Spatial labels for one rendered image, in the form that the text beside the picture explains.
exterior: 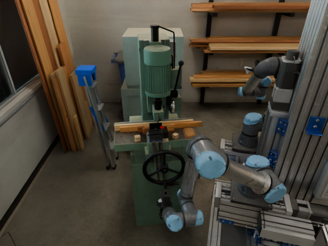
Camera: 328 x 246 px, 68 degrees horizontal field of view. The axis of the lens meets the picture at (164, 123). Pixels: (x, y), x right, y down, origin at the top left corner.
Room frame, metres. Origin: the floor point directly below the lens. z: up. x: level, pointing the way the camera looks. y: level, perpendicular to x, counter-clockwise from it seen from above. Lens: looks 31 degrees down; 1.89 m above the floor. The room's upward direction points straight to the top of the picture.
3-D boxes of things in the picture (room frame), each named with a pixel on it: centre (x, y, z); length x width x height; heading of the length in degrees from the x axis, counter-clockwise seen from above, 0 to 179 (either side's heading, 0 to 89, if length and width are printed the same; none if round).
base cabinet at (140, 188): (1.67, 0.06, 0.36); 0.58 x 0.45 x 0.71; 8
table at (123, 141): (1.44, 0.06, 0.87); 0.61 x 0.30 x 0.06; 98
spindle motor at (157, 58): (1.55, 0.04, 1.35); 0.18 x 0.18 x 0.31
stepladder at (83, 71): (2.21, 0.68, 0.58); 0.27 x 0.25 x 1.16; 90
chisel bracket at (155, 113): (1.57, 0.04, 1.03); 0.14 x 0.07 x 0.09; 8
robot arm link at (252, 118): (1.50, -0.64, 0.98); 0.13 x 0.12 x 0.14; 90
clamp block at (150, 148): (1.36, 0.04, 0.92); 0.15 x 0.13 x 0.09; 98
